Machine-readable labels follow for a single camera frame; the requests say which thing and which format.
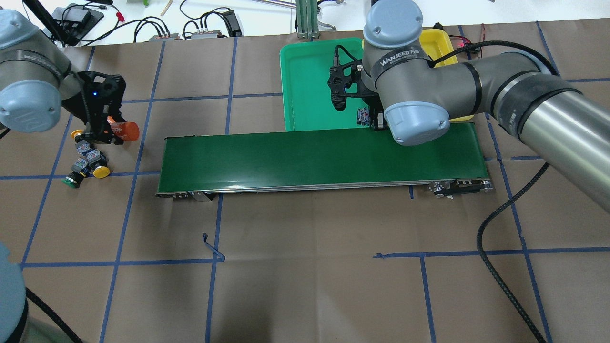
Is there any yellow plastic tray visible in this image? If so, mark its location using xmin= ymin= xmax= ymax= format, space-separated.
xmin=361 ymin=29 xmax=475 ymax=122

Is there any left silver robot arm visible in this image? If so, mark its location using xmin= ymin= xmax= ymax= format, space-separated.
xmin=0 ymin=9 xmax=128 ymax=145

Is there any yellow push button switch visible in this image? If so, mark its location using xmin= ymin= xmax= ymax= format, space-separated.
xmin=85 ymin=149 xmax=111 ymax=179

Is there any aluminium frame post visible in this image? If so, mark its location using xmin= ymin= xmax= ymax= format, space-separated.
xmin=295 ymin=0 xmax=319 ymax=40

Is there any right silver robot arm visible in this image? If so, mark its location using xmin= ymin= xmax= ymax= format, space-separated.
xmin=327 ymin=0 xmax=610 ymax=210

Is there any green plastic tray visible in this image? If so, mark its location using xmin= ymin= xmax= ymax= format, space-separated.
xmin=279 ymin=38 xmax=367 ymax=131

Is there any black power adapter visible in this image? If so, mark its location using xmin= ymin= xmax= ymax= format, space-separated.
xmin=221 ymin=10 xmax=243 ymax=37

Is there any orange 4680 cylinder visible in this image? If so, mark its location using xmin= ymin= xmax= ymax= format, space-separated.
xmin=107 ymin=116 xmax=140 ymax=141

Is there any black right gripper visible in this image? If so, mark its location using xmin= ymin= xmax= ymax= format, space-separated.
xmin=327 ymin=45 xmax=386 ymax=130

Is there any green conveyor belt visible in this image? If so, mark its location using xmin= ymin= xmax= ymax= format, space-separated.
xmin=156 ymin=123 xmax=494 ymax=201

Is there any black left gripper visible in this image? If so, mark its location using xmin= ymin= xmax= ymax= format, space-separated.
xmin=62 ymin=71 xmax=126 ymax=145

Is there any green push button switch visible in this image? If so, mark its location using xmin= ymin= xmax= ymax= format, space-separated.
xmin=356 ymin=107 xmax=371 ymax=127

